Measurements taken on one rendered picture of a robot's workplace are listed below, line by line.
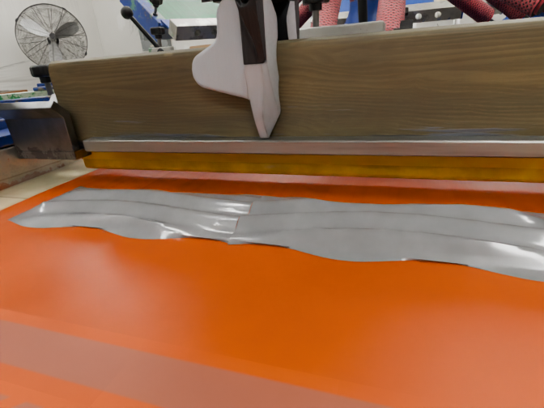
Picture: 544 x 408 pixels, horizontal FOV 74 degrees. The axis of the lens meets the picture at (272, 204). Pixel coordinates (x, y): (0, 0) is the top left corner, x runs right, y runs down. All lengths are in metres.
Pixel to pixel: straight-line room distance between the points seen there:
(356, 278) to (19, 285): 0.17
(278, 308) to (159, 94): 0.21
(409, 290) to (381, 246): 0.03
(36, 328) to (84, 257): 0.06
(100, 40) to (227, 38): 5.62
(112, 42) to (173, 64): 5.45
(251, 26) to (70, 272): 0.17
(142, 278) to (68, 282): 0.04
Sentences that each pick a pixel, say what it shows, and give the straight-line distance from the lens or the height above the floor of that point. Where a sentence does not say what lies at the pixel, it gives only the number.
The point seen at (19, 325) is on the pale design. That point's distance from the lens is 0.20.
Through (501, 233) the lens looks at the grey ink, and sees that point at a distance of 0.22.
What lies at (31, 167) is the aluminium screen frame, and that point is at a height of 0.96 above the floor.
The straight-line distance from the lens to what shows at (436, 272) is 0.19.
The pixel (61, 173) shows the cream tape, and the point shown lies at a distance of 0.43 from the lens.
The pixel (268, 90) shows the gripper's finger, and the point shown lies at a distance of 0.25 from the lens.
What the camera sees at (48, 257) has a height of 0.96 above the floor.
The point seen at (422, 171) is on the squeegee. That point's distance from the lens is 0.28.
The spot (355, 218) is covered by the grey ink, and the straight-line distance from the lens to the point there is 0.22.
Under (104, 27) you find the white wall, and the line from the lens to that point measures 5.82.
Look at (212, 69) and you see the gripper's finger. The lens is 0.27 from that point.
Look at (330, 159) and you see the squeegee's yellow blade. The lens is 0.28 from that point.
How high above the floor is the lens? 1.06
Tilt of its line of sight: 23 degrees down
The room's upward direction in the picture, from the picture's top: 5 degrees counter-clockwise
